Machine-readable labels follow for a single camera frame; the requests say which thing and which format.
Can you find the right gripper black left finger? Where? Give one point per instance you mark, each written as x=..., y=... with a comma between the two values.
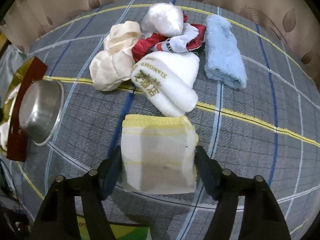
x=57, y=219

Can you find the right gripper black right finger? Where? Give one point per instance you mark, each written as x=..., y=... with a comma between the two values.
x=262, y=215

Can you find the yellow edged white cloth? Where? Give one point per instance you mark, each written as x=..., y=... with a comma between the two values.
x=158, y=154

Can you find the light blue fluffy towel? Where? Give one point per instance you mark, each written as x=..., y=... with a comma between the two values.
x=223, y=58

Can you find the cream satin cloth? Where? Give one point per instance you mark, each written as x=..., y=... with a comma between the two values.
x=113, y=65

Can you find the white embroidered hotel towel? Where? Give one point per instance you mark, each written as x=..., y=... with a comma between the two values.
x=167, y=80

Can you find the red white satin cap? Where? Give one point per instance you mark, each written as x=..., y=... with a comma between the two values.
x=190, y=40

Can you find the white shiny plastic bundle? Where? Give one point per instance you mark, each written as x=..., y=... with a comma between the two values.
x=163, y=18

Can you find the green tissue pack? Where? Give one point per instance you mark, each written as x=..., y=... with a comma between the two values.
x=120, y=230

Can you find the stainless steel bowl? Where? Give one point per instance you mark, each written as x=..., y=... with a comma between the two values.
x=41, y=109

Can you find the beige leaf print curtain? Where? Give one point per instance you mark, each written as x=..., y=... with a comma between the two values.
x=295, y=22

